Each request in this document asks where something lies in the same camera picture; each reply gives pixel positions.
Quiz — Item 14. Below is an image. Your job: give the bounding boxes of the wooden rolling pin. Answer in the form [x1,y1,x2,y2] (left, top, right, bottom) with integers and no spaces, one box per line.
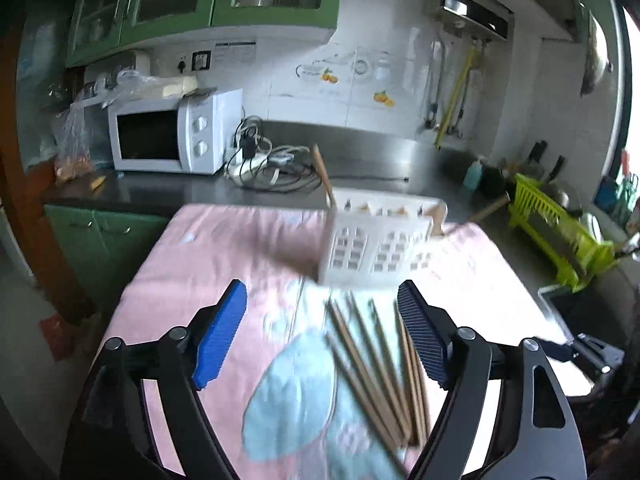
[467,192,512,224]

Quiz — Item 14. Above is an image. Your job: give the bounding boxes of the teal soap bottle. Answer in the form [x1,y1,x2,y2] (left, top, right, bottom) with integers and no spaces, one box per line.
[462,156,486,191]

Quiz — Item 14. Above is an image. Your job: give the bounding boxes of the red bag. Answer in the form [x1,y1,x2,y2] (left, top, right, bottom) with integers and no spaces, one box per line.
[39,314,77,362]

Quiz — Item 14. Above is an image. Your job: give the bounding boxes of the dark jar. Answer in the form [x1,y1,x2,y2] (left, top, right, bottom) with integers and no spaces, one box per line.
[482,162,509,197]

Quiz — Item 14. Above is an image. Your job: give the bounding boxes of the yellow hose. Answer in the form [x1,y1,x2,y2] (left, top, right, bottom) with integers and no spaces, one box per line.
[433,42,476,151]

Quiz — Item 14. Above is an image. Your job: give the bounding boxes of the steel sink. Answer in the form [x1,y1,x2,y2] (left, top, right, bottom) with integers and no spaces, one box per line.
[537,280,628,358]

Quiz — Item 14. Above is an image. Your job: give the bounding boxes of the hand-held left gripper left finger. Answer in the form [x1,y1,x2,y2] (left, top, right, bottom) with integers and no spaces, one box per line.
[60,280,248,480]

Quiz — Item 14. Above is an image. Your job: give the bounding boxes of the plastic bag with food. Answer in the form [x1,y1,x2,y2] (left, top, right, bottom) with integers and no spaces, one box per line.
[52,102,97,186]

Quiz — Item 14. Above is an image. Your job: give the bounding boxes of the white plastic utensil basket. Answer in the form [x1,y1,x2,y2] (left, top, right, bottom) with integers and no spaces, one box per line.
[317,187,448,291]

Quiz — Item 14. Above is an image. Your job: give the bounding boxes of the cream wrapped package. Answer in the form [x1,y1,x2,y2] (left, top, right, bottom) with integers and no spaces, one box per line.
[149,77,199,99]

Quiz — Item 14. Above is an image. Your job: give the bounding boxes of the green lower cabinet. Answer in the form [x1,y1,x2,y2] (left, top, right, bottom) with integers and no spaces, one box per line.
[44,204,174,312]

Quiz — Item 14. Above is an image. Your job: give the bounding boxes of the chopstick standing in basket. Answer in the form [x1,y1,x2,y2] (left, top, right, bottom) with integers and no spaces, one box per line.
[311,143,337,209]

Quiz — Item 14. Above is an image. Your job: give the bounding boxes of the white power strip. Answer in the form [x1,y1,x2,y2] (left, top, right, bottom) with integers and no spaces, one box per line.
[224,152,281,184]

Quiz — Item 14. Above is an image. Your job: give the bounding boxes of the clear plastic bag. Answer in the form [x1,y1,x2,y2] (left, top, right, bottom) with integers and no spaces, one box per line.
[102,70,201,108]

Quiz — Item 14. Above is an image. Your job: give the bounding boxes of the wooden spatula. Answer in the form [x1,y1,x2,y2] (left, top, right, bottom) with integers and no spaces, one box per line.
[428,200,449,237]

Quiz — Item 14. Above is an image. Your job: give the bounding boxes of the pink cloth with blue pattern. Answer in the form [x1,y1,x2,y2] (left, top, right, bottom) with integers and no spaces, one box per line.
[92,202,596,480]

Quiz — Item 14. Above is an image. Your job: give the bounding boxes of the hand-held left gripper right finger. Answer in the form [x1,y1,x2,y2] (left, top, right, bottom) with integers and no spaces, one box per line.
[397,280,586,480]

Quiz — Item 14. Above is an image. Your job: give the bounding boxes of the wall water heater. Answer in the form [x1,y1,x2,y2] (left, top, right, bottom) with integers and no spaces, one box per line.
[424,0,516,44]

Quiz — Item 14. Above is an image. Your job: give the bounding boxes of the bowl and oranges wall sticker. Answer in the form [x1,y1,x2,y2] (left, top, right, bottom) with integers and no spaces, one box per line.
[295,62,341,84]

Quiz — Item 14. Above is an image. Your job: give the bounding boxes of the printed wall label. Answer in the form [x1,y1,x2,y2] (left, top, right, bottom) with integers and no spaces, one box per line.
[214,42,257,69]

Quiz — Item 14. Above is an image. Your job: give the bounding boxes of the blue bottle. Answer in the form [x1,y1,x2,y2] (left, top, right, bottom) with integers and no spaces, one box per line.
[597,175,619,212]

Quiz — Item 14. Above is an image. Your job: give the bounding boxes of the hanging metal wok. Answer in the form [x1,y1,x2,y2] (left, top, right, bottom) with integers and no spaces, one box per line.
[580,10,612,97]

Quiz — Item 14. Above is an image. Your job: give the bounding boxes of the white microwave oven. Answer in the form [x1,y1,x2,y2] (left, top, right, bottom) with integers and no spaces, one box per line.
[107,88,244,176]

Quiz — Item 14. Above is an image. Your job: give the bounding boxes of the green dish rack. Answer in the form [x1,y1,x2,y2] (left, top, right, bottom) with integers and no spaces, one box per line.
[507,172,617,294]

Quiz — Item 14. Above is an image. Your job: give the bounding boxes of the grey metal hose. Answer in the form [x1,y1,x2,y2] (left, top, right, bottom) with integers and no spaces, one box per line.
[425,40,447,131]

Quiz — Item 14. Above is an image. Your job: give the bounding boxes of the pile of wooden chopsticks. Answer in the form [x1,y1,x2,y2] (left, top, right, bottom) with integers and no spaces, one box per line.
[324,292,431,451]

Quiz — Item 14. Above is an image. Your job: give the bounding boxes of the brown wooden door frame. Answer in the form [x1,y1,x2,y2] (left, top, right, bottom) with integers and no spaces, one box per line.
[0,60,97,323]

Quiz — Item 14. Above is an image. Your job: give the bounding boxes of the tangle of cables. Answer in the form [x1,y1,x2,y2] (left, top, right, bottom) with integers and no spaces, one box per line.
[225,115,328,194]

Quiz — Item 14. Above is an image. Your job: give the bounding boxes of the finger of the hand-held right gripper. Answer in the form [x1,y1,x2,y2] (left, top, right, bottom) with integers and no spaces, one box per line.
[535,334,613,376]

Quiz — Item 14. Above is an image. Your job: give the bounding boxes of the window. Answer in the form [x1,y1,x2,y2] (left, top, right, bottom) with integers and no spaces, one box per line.
[607,5,640,181]

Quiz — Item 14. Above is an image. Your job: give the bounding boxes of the green glass-door wall cabinet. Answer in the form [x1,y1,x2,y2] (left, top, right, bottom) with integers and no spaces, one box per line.
[65,0,346,68]

